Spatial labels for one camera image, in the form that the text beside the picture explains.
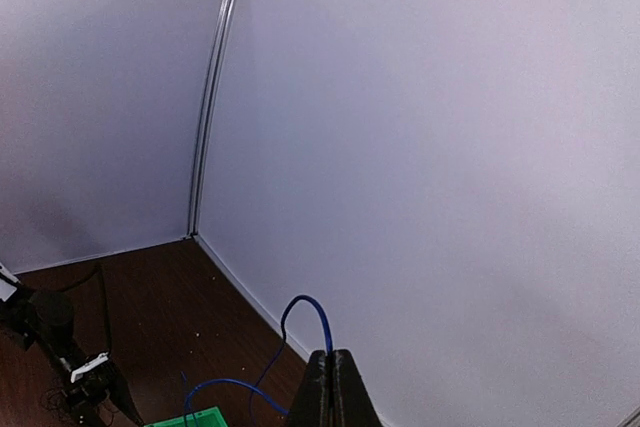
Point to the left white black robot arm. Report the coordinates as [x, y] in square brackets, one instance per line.
[46, 318]

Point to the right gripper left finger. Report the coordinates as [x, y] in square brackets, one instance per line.
[311, 404]

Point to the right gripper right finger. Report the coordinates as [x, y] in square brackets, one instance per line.
[351, 403]

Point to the left aluminium frame post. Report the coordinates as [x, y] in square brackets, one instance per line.
[207, 108]

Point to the left green plastic bin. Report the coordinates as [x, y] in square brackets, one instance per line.
[211, 417]

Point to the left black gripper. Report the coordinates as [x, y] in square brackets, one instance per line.
[83, 399]

